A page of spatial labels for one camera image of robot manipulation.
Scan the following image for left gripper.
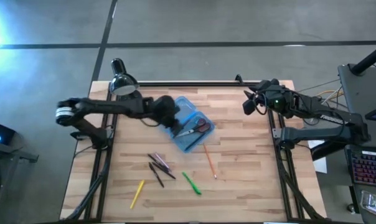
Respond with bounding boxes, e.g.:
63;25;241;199
150;95;190;138

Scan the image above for orange pencil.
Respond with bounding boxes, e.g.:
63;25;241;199
202;143;218;180

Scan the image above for grey desk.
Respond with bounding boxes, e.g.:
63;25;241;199
337;63;376;224

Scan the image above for purple pen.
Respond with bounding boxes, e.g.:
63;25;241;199
154;152;171;170

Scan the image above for black pole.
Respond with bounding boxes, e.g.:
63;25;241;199
350;42;376;76

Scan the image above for yellow highlighter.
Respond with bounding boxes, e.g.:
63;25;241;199
129;179;146;210

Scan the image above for black pen with white print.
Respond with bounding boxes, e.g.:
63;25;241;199
151;161;177;180

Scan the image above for backlit keyboard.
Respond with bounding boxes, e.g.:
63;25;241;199
345;145;376;189

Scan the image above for dark side table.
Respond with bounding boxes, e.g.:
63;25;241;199
0;141;39;164

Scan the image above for yellow cable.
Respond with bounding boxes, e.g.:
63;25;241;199
317;89;345;97

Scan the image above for black desk lamp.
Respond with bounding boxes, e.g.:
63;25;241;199
109;57;140;96

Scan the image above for red-handled scissors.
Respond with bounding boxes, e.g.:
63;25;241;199
174;118;212;139

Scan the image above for black device with blue light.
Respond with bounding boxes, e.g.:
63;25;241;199
0;119;16;146

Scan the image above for green marker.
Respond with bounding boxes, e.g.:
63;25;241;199
181;171;203;196

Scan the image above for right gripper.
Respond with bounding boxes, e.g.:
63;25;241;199
242;79;285;116

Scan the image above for blue plastic supply box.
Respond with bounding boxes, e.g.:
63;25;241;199
162;95;217;154

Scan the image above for smartphone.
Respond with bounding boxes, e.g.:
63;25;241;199
360;190;376;220

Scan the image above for white paper sheet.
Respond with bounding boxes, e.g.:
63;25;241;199
308;139;328;174

